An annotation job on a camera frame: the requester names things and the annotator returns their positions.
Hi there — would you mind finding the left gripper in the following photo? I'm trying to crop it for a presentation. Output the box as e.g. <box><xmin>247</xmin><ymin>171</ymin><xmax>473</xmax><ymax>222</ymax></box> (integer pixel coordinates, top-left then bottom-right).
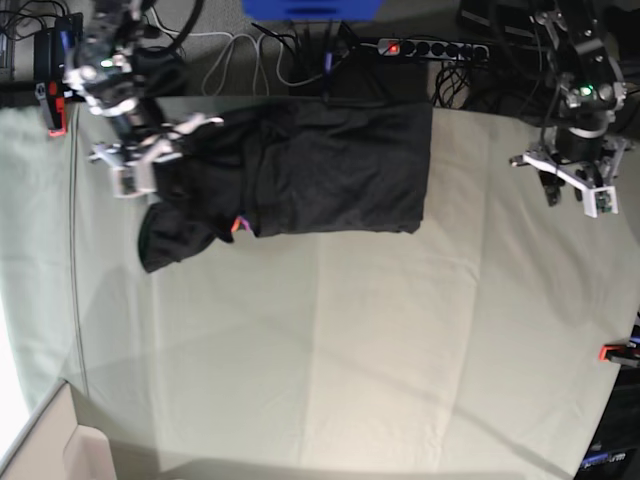
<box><xmin>510</xmin><ymin>134</ymin><xmax>628</xmax><ymax>205</ymax></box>

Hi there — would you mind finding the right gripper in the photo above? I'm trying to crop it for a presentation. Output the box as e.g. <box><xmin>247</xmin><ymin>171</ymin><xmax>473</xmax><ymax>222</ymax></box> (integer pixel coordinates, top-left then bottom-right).
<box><xmin>89</xmin><ymin>113</ymin><xmax>225</xmax><ymax>171</ymax></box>

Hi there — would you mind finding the black t-shirt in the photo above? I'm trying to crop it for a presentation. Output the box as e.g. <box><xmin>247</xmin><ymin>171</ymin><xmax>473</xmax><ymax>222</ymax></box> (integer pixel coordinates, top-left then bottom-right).
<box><xmin>138</xmin><ymin>101</ymin><xmax>433</xmax><ymax>273</ymax></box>

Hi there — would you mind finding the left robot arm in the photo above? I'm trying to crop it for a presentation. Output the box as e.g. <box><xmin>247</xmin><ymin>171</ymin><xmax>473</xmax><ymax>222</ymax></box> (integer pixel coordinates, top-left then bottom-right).
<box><xmin>510</xmin><ymin>1</ymin><xmax>631</xmax><ymax>218</ymax></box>

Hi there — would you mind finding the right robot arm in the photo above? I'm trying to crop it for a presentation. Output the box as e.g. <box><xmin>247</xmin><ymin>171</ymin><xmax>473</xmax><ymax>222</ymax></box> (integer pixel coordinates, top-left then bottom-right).
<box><xmin>64</xmin><ymin>1</ymin><xmax>224</xmax><ymax>174</ymax></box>

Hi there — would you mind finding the red black table clamp left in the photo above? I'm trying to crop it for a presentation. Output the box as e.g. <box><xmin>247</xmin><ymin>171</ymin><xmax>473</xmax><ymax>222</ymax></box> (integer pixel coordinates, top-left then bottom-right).
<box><xmin>35</xmin><ymin>81</ymin><xmax>67</xmax><ymax>137</ymax></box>

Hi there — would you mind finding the red black table clamp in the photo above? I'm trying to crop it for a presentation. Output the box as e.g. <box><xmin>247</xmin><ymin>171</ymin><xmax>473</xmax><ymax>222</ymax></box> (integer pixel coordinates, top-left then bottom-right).
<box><xmin>599</xmin><ymin>337</ymin><xmax>639</xmax><ymax>369</ymax></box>
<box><xmin>35</xmin><ymin>81</ymin><xmax>67</xmax><ymax>137</ymax></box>

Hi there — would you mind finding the black device box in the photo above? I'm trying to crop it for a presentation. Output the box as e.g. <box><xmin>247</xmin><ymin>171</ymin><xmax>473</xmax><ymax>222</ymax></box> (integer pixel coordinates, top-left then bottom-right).
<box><xmin>33</xmin><ymin>13</ymin><xmax>84</xmax><ymax>100</ymax></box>

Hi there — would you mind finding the blue plastic box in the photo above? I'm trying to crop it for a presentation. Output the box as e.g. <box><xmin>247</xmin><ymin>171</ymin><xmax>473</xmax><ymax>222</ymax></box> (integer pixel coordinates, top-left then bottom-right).
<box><xmin>242</xmin><ymin>0</ymin><xmax>382</xmax><ymax>21</ymax></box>

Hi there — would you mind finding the red black table clamp right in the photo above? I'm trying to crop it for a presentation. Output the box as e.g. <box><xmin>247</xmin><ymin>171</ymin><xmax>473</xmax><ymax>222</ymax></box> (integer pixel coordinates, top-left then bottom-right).
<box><xmin>599</xmin><ymin>337</ymin><xmax>639</xmax><ymax>369</ymax></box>

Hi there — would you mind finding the light green table cloth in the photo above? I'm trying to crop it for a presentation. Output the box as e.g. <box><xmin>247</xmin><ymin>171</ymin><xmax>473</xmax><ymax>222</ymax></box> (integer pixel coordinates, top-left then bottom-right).
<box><xmin>1</xmin><ymin>108</ymin><xmax>639</xmax><ymax>479</ymax></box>

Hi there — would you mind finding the black power strip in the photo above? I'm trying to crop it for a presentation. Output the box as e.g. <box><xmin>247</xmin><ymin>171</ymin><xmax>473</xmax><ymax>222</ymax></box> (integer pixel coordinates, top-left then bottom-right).
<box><xmin>376</xmin><ymin>38</ymin><xmax>490</xmax><ymax>63</ymax></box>

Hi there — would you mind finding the beige cardboard box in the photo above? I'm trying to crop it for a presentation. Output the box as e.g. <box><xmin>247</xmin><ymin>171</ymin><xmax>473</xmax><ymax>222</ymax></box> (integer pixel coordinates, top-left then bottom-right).
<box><xmin>1</xmin><ymin>380</ymin><xmax>117</xmax><ymax>480</ymax></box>

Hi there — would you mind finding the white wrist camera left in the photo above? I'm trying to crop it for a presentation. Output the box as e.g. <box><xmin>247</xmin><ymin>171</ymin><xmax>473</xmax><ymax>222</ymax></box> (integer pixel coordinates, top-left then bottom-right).
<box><xmin>582</xmin><ymin>186</ymin><xmax>619</xmax><ymax>218</ymax></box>

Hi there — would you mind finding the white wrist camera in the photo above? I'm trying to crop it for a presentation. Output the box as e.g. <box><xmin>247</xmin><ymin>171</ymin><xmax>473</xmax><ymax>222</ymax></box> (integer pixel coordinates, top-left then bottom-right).
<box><xmin>111</xmin><ymin>163</ymin><xmax>156</xmax><ymax>199</ymax></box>
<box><xmin>582</xmin><ymin>186</ymin><xmax>619</xmax><ymax>218</ymax></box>

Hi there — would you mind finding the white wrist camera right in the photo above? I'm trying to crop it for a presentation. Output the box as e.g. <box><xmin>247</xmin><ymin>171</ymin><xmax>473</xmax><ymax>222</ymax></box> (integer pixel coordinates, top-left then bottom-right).
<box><xmin>111</xmin><ymin>163</ymin><xmax>156</xmax><ymax>199</ymax></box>

